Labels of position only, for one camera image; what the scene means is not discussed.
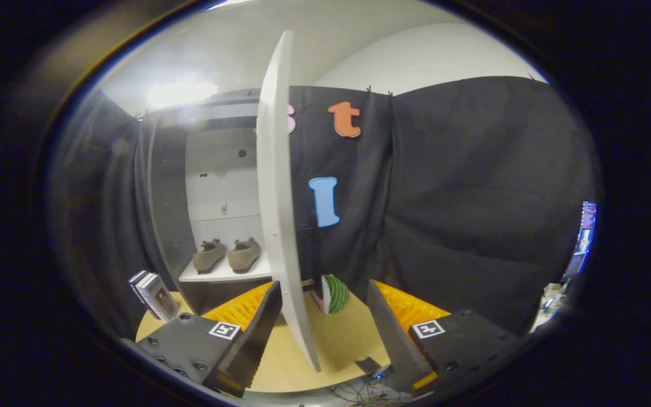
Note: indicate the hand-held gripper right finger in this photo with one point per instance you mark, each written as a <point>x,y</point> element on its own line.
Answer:
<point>390,333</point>

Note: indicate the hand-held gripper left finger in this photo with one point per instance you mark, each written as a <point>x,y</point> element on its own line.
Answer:
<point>257,339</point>

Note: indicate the brown fuzzy shoe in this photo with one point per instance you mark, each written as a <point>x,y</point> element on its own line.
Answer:
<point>208,259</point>
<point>243,257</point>

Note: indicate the white shoe cabinet door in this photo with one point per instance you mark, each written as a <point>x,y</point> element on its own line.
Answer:
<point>274,198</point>

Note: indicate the grey shoe cabinet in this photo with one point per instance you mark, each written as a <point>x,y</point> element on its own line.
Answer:
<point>167,215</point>

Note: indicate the watermelon slice toy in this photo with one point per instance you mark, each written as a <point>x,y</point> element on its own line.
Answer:
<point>334,294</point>

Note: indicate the white book with portrait cover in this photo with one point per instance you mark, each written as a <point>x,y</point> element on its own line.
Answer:
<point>161,299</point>

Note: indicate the black backdrop cloth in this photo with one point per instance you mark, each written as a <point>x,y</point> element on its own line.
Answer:
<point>472,198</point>

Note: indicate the computer monitor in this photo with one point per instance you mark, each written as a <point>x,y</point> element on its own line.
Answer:
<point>582,237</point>

